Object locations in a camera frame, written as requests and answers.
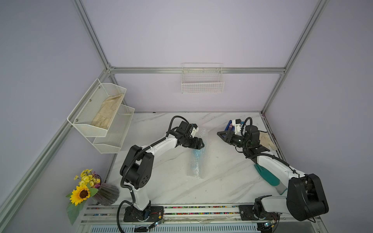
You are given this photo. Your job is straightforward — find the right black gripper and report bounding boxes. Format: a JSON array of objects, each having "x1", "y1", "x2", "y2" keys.
[{"x1": 217, "y1": 131, "x2": 250, "y2": 150}]

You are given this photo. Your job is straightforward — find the blue plastic wine glass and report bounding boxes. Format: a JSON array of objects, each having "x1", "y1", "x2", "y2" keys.
[{"x1": 189, "y1": 149, "x2": 205, "y2": 178}]

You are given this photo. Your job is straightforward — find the clear bubble wrap sheet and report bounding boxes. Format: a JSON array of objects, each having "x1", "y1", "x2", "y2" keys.
[{"x1": 187, "y1": 128, "x2": 208, "y2": 179}]

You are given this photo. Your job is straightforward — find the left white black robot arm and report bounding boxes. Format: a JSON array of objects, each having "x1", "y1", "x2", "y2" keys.
[{"x1": 119, "y1": 120, "x2": 205, "y2": 211}]

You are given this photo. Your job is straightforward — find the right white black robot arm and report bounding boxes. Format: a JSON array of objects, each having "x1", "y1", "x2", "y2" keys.
[{"x1": 217, "y1": 125, "x2": 329, "y2": 221}]

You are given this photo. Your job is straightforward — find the blue tape dispenser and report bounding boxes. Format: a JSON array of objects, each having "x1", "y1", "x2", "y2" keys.
[{"x1": 225, "y1": 120, "x2": 235, "y2": 132}]

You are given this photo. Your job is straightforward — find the white cotton work glove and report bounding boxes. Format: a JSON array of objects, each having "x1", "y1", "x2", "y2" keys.
[{"x1": 259, "y1": 131, "x2": 277, "y2": 150}]

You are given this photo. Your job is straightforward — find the green rubber glove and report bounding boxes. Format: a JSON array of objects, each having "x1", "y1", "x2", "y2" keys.
[{"x1": 254, "y1": 164, "x2": 288, "y2": 195}]

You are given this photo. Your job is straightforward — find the beige glove in shelf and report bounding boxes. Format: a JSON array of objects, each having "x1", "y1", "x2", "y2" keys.
[{"x1": 91, "y1": 94, "x2": 124, "y2": 130}]

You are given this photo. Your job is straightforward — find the white two-tier mesh shelf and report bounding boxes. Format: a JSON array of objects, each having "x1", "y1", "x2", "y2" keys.
[{"x1": 67, "y1": 81, "x2": 135, "y2": 154}]

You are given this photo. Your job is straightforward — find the artificial sunflower bouquet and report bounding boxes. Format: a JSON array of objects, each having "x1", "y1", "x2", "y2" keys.
[{"x1": 66, "y1": 169, "x2": 102, "y2": 225}]

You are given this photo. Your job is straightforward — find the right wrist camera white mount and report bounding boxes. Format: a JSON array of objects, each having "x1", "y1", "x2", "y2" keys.
[{"x1": 232, "y1": 119, "x2": 242, "y2": 134}]

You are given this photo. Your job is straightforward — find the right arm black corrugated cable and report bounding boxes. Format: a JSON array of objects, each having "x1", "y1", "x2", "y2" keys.
[{"x1": 234, "y1": 117, "x2": 301, "y2": 177}]

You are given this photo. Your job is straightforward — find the white wire wall basket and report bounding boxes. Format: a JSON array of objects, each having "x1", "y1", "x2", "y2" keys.
[{"x1": 181, "y1": 63, "x2": 225, "y2": 94}]

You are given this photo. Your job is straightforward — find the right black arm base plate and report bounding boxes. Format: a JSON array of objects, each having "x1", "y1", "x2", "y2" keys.
[{"x1": 239, "y1": 204, "x2": 279, "y2": 221}]

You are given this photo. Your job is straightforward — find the aluminium front rail frame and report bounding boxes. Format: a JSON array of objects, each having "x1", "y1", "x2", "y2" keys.
[{"x1": 77, "y1": 203, "x2": 328, "y2": 233}]

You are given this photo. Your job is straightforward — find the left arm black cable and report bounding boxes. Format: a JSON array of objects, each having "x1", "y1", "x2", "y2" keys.
[{"x1": 116, "y1": 116, "x2": 190, "y2": 233}]

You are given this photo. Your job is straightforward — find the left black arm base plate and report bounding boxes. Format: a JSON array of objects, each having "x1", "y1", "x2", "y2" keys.
[{"x1": 123, "y1": 206, "x2": 164, "y2": 222}]

